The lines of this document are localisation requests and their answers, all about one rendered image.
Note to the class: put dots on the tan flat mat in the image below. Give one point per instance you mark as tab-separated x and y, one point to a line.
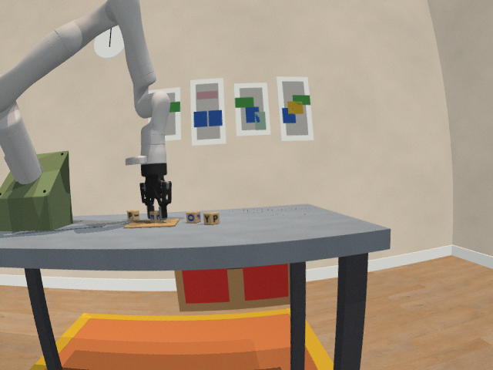
147	223

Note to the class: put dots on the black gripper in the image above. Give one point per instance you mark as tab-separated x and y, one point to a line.
154	173

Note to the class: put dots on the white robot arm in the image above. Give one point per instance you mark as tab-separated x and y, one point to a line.
53	50

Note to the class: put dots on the tan letter block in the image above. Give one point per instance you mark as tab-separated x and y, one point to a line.
211	218
133	214
154	217
193	217

